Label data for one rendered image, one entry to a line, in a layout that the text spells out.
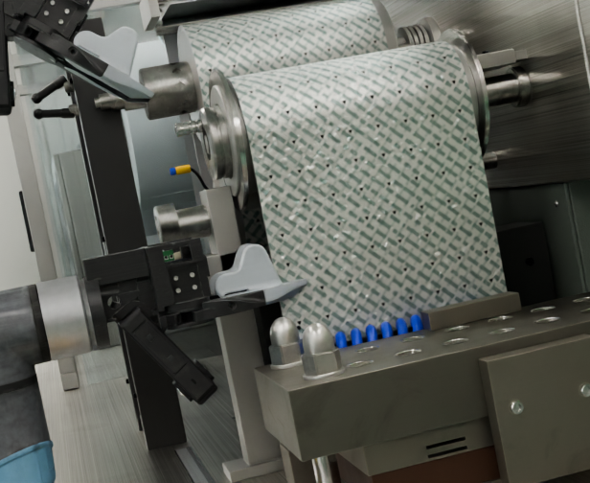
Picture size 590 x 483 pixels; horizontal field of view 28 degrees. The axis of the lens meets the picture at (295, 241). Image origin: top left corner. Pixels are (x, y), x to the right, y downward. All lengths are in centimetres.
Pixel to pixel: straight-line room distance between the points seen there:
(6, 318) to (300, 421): 30
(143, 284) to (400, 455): 30
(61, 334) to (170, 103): 43
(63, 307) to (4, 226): 560
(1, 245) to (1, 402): 560
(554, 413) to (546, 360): 4
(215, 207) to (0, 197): 551
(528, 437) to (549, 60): 42
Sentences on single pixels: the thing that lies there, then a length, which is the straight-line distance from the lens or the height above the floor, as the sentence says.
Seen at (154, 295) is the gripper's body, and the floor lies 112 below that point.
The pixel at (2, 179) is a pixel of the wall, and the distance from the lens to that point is 670.
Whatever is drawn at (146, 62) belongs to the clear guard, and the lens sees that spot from 219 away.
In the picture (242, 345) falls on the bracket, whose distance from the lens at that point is 123.
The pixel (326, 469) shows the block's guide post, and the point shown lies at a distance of 105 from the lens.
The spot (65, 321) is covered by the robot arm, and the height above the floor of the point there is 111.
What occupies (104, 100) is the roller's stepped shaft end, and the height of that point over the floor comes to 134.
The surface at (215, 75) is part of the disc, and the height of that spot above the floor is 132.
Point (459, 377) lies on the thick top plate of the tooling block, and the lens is 100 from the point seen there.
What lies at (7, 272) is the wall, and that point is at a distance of 670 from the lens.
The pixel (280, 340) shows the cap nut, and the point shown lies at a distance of 107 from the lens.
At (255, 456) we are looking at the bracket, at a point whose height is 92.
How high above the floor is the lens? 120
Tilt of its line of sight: 3 degrees down
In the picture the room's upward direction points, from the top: 11 degrees counter-clockwise
